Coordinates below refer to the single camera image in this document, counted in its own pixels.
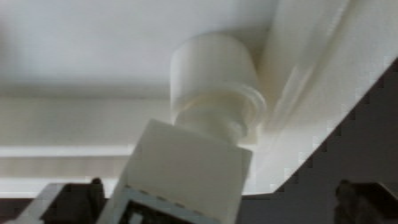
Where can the white leg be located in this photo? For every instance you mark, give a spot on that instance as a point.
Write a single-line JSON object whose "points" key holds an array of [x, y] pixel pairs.
{"points": [[183, 177]]}

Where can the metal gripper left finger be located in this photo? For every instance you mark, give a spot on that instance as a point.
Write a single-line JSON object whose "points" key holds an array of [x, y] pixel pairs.
{"points": [[67, 204]]}

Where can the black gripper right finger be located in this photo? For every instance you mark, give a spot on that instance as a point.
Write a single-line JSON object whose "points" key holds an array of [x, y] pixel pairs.
{"points": [[366, 203]]}

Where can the white square tabletop tray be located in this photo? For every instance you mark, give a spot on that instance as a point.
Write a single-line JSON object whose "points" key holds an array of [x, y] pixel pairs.
{"points": [[114, 62]]}

